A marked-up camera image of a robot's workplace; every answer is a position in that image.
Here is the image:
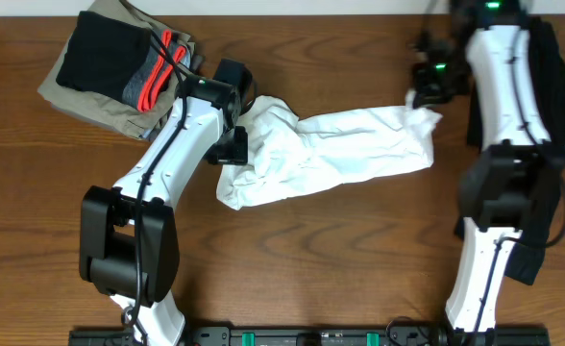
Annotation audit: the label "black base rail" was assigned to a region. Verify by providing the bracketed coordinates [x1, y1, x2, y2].
[68, 324, 552, 346]

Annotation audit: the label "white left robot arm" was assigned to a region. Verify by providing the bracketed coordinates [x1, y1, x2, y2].
[68, 60, 253, 345]

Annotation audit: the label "white printed t-shirt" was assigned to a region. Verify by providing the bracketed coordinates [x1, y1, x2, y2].
[216, 96, 442, 210]

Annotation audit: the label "grey shorts with red trim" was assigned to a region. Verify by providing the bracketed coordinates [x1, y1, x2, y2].
[121, 29, 191, 112]

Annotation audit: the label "black garment on right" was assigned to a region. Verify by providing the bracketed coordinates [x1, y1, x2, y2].
[466, 16, 565, 285]

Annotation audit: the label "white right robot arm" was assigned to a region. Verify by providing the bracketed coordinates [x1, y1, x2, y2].
[412, 0, 565, 345]

